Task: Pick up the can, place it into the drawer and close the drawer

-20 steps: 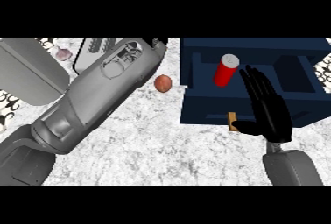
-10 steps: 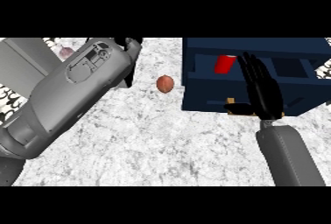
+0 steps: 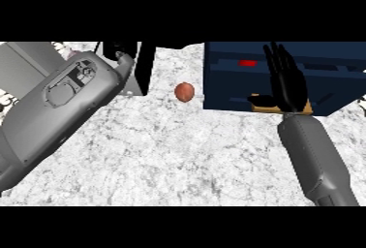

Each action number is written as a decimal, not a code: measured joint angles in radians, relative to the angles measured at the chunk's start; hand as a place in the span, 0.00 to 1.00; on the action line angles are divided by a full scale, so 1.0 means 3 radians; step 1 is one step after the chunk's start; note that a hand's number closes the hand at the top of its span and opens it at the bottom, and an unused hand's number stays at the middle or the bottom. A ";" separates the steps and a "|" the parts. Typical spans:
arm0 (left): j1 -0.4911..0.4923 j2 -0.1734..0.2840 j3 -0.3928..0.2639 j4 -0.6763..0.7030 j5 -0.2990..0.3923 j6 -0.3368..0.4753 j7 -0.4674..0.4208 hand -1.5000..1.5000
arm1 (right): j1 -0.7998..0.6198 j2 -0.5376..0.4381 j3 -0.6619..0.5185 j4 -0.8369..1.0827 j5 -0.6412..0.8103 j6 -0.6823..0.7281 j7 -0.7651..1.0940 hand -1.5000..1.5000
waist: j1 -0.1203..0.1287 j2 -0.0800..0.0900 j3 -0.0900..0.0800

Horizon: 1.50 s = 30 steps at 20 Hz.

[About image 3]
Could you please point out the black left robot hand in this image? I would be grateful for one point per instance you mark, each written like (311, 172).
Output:
(118, 47)

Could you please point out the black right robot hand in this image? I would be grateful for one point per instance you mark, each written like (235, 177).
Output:
(288, 84)

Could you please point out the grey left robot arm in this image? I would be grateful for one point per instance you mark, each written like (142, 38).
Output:
(52, 116)

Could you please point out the dark blue open drawer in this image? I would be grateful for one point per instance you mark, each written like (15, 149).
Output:
(229, 84)

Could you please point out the tan wooden block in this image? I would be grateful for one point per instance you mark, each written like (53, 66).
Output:
(261, 109)

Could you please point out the reddish brown oval object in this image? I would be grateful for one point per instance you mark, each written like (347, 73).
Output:
(184, 92)

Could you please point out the grey and black appliance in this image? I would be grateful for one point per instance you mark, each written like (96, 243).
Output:
(24, 64)

